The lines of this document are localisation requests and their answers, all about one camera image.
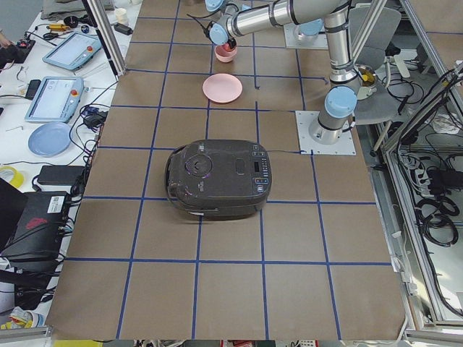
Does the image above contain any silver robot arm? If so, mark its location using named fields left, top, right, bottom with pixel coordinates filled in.
left=203, top=0, right=385, bottom=145

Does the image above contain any pink plate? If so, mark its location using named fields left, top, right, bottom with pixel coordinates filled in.
left=202, top=73, right=243, bottom=103

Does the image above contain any pink bowl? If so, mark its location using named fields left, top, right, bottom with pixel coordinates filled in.
left=214, top=46, right=237, bottom=63

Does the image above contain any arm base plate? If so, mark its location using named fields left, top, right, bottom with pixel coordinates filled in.
left=284, top=19, right=328, bottom=51
left=295, top=111, right=356, bottom=155

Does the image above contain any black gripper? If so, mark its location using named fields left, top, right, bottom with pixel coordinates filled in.
left=200, top=22, right=237, bottom=49

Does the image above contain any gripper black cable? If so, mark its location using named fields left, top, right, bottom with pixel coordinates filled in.
left=186, top=13, right=214, bottom=38

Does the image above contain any upper teach pendant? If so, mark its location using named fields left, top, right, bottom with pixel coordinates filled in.
left=42, top=33, right=102, bottom=71

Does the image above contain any aluminium frame post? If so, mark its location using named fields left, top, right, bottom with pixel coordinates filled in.
left=82, top=0, right=126, bottom=77

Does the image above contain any black power adapter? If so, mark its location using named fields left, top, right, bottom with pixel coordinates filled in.
left=32, top=165, right=84, bottom=191

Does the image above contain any yellow bowl on chair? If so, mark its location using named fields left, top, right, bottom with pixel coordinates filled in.
left=357, top=65, right=377, bottom=100

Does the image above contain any black computer box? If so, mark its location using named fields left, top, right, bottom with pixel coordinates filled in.
left=1, top=180, right=71, bottom=271

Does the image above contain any dark grey rice cooker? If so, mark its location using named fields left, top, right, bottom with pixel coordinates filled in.
left=164, top=140, right=272, bottom=218

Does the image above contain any red apple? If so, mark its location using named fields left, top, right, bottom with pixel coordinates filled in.
left=221, top=43, right=233, bottom=52

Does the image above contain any blue plate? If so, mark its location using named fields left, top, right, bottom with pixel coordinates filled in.
left=27, top=122, right=71, bottom=157

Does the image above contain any black smartphone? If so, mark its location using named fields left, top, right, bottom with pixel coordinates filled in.
left=25, top=80, right=41, bottom=100

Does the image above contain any teach pendant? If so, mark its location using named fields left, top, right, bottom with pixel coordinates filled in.
left=42, top=33, right=102, bottom=71
left=25, top=77, right=84, bottom=123

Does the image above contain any lower teach pendant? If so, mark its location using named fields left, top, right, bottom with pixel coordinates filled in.
left=25, top=77, right=84, bottom=123

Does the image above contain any grey office chair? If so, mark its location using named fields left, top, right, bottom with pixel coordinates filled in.
left=349, top=7, right=401, bottom=125

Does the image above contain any yellow tape roll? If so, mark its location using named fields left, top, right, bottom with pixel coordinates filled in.
left=0, top=166, right=25, bottom=189

